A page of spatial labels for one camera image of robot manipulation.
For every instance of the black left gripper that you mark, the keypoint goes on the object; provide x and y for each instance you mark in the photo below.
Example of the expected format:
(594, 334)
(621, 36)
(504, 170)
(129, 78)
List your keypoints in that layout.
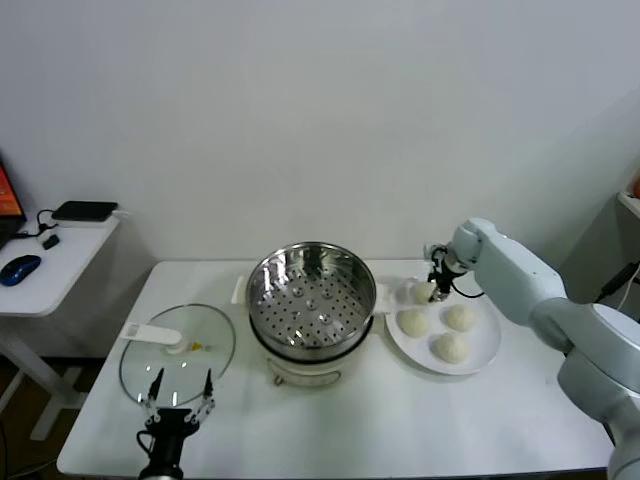
(170, 430)

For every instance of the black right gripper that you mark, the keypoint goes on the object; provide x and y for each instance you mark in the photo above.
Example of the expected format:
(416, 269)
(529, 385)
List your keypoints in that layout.
(442, 277)

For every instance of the white steamed baozi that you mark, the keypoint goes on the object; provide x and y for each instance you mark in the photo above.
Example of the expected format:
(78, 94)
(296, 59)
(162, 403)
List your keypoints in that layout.
(419, 294)
(413, 322)
(450, 347)
(461, 318)

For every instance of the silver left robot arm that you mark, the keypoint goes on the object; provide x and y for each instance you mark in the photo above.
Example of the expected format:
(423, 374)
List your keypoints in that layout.
(160, 472)

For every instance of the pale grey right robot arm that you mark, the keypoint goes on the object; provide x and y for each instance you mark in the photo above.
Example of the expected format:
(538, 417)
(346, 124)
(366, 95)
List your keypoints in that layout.
(550, 300)

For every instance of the stainless perforated steamer basket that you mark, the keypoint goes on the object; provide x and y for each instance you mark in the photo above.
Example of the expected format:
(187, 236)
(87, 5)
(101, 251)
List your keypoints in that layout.
(310, 310)

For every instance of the round glass pot lid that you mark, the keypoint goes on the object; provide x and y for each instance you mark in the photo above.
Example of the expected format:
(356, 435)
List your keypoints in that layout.
(210, 360)

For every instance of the small yellow lid sticker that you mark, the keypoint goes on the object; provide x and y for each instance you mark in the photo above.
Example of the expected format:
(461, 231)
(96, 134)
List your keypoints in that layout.
(198, 345)

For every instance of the white round plate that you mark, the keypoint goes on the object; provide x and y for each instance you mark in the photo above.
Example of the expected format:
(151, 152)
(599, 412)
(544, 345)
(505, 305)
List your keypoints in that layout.
(480, 345)

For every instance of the white side table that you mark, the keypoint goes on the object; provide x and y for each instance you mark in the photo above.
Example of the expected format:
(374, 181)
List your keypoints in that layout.
(65, 260)

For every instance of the small black adapter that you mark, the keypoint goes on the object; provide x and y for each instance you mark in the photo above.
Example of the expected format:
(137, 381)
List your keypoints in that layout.
(50, 242)

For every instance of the blue computer mouse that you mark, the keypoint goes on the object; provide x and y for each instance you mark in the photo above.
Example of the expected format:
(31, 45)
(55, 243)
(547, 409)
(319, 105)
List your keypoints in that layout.
(19, 270)

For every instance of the flat black box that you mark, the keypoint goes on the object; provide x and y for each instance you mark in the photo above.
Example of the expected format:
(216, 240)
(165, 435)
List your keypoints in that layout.
(85, 211)

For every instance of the white shelf board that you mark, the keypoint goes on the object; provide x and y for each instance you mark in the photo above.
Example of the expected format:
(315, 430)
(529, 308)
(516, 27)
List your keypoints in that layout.
(631, 205)

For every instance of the orange round object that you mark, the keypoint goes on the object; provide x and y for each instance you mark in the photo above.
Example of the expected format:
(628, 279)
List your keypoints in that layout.
(635, 187)

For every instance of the black laptop with red screen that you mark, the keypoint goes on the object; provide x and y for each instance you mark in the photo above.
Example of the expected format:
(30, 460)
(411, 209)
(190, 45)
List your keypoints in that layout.
(10, 200)

